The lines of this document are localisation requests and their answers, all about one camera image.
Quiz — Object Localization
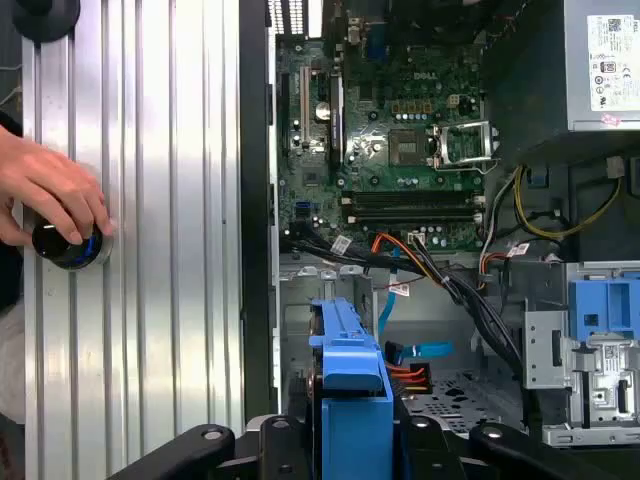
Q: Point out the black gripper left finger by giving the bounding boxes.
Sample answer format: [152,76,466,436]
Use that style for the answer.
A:
[107,413,314,480]

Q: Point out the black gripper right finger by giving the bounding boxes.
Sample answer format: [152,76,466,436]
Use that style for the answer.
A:
[394,414,640,480]

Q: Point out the hard disk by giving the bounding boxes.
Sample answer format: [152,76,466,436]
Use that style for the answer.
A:
[288,295,401,480]

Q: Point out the blue disk data wire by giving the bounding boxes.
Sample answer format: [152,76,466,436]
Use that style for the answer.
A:
[377,244,456,361]

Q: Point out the round black tool blue ring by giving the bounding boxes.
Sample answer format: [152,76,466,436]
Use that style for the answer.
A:
[30,219,115,272]

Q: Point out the silver disk bay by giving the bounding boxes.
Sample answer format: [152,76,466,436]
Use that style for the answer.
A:
[277,264,382,417]

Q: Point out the black RAM slot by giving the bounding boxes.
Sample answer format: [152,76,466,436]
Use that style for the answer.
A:
[344,207,484,225]
[341,190,485,208]

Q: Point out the black expansion slot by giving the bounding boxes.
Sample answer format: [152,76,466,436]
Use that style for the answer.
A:
[329,72,347,167]

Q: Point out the white expansion slot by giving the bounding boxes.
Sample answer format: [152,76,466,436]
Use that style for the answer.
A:
[299,64,313,147]

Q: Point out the person's bare hand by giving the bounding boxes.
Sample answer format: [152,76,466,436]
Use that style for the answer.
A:
[0,124,119,249]

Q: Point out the silver optical drive cage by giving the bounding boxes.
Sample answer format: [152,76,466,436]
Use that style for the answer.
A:
[521,259,640,447]

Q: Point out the blue optical drive carrier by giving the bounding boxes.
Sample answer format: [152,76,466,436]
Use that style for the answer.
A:
[568,277,640,342]

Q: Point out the black open PC case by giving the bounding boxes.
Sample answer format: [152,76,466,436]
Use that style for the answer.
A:
[238,0,640,480]

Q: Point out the metal locking lever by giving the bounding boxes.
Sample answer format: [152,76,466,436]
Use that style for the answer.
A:
[433,157,502,175]

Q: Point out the CPU socket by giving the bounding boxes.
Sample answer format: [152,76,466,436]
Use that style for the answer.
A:
[388,128,427,167]

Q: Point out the metal socket cover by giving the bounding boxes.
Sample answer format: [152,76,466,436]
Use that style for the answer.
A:
[430,121,495,172]

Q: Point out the green Dell motherboard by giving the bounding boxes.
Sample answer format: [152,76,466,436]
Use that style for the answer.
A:
[276,38,487,252]

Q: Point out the grey power supply unit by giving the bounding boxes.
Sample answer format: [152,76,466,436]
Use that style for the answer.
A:
[564,0,640,134]

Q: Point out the black round foot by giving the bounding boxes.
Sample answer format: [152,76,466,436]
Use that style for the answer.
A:
[12,0,81,45]

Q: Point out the orange red disk power wire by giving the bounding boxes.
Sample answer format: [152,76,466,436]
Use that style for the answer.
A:
[384,362,434,397]

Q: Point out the black cable bundle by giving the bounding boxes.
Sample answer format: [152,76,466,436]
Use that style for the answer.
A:
[279,233,527,384]

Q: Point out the yellow and black power wires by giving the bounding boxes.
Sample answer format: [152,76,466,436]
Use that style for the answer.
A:
[513,163,624,240]

